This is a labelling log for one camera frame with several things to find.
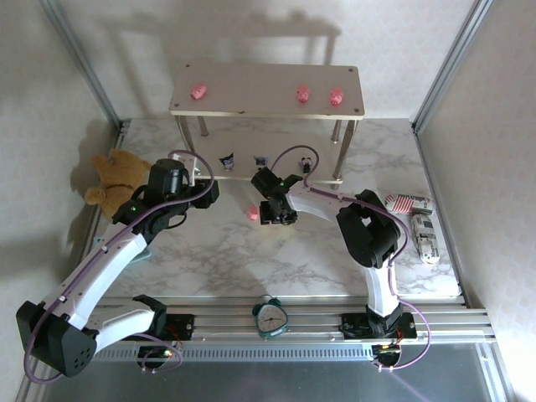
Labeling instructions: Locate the grey slotted cable duct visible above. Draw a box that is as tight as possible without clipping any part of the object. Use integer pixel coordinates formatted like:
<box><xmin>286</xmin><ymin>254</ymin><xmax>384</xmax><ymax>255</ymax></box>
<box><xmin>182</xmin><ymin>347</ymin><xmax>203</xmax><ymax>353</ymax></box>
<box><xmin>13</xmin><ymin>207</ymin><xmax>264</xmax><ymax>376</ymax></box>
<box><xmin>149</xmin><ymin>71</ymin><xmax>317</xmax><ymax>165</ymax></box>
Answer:
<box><xmin>54</xmin><ymin>345</ymin><xmax>374</xmax><ymax>362</ymax></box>

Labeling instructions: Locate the aluminium frame side rail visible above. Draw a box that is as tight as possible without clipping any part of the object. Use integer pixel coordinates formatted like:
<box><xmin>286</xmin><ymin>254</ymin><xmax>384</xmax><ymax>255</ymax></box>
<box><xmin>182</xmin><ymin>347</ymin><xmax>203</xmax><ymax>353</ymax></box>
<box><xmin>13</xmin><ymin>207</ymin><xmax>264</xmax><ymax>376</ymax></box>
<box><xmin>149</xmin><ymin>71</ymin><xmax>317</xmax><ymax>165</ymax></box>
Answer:
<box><xmin>412</xmin><ymin>119</ymin><xmax>518</xmax><ymax>402</ymax></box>

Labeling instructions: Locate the newspaper print packet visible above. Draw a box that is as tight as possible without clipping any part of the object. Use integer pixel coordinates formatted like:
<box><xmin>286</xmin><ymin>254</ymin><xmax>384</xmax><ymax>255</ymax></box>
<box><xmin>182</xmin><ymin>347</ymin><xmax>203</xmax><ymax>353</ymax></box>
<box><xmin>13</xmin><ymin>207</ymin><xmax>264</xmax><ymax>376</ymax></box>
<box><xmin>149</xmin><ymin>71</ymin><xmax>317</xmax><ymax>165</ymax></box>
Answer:
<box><xmin>410</xmin><ymin>212</ymin><xmax>441</xmax><ymax>265</ymax></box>

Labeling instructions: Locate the small circuit board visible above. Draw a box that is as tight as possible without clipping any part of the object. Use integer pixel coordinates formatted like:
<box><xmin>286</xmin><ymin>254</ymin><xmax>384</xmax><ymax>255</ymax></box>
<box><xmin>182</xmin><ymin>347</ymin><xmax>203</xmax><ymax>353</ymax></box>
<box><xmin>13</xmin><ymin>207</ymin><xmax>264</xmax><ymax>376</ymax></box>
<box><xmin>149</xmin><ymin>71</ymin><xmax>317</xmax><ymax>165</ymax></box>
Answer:
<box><xmin>140</xmin><ymin>346</ymin><xmax>177</xmax><ymax>362</ymax></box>
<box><xmin>372</xmin><ymin>343</ymin><xmax>403</xmax><ymax>362</ymax></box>

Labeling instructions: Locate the brown teddy bear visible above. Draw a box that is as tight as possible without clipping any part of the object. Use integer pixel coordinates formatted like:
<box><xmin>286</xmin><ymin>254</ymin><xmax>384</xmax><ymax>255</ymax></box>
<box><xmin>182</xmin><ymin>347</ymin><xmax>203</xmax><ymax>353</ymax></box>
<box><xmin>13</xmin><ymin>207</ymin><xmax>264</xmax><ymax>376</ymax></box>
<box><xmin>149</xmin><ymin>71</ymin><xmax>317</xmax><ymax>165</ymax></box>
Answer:
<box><xmin>85</xmin><ymin>150</ymin><xmax>154</xmax><ymax>219</ymax></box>

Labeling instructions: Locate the teal calculator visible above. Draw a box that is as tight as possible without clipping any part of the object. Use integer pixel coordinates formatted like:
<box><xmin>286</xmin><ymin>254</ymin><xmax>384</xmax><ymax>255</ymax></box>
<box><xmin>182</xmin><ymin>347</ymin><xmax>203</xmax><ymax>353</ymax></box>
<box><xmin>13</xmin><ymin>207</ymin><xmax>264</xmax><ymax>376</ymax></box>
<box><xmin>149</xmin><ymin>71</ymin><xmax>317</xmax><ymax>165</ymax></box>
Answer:
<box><xmin>95</xmin><ymin>234</ymin><xmax>152</xmax><ymax>265</ymax></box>

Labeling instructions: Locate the aluminium frame post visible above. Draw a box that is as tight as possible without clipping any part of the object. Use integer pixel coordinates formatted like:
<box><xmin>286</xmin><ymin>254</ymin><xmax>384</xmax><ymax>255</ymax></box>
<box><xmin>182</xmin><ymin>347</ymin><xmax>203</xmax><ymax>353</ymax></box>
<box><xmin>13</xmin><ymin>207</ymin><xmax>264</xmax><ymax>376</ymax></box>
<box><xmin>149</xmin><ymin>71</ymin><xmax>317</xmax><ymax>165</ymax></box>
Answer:
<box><xmin>39</xmin><ymin>0</ymin><xmax>125</xmax><ymax>131</ymax></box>
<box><xmin>412</xmin><ymin>0</ymin><xmax>493</xmax><ymax>133</ymax></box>

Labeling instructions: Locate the teal alarm clock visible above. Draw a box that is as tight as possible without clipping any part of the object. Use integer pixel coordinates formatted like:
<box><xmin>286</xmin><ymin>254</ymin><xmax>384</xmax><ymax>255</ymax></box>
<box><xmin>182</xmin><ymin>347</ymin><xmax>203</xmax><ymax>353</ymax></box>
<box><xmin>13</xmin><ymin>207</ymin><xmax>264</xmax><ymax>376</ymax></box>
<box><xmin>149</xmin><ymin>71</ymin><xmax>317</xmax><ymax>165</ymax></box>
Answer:
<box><xmin>250</xmin><ymin>295</ymin><xmax>290</xmax><ymax>340</ymax></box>

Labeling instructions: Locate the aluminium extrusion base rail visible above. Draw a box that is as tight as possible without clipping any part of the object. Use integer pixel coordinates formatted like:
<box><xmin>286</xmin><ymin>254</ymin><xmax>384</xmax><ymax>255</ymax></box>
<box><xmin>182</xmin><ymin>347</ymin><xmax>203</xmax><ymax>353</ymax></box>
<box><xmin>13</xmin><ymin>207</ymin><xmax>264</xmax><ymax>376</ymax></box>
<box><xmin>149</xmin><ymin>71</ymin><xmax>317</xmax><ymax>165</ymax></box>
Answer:
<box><xmin>37</xmin><ymin>295</ymin><xmax>499</xmax><ymax>348</ymax></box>

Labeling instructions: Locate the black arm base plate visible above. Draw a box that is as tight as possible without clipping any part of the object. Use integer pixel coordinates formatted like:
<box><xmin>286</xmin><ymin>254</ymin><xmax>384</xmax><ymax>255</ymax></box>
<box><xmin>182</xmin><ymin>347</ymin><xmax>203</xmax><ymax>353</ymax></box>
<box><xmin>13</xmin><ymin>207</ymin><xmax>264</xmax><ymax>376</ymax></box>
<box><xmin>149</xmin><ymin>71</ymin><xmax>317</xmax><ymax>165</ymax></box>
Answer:
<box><xmin>119</xmin><ymin>312</ymin><xmax>196</xmax><ymax>342</ymax></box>
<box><xmin>341</xmin><ymin>312</ymin><xmax>418</xmax><ymax>340</ymax></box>

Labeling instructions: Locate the red striped printed packet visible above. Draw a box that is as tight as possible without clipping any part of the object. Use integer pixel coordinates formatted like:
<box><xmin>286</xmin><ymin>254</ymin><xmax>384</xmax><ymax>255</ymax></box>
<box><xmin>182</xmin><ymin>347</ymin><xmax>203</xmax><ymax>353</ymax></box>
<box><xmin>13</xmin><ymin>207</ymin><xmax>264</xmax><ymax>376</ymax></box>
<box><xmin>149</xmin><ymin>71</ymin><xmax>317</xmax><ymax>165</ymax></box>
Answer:
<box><xmin>384</xmin><ymin>193</ymin><xmax>435</xmax><ymax>215</ymax></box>

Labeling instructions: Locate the two-tier beige metal shelf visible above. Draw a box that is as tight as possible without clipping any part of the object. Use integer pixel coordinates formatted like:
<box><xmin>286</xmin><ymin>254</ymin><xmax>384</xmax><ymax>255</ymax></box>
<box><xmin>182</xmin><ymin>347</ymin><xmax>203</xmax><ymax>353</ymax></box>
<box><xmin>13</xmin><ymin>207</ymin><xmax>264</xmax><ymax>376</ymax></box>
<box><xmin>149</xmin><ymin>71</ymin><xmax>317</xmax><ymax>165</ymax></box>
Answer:
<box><xmin>168</xmin><ymin>61</ymin><xmax>365</xmax><ymax>192</ymax></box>

